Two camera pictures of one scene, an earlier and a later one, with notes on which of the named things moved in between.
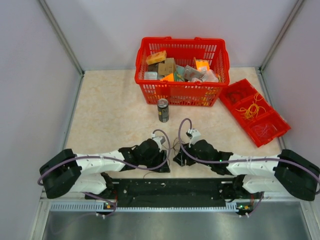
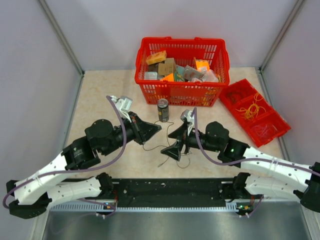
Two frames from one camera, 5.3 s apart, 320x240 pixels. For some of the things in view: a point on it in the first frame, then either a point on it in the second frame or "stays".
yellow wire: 252,110 stays
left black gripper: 161,156 to 143,131
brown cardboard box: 168,66 stays
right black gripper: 180,159 to 174,151
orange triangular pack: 169,77 stays
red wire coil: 235,96 stays
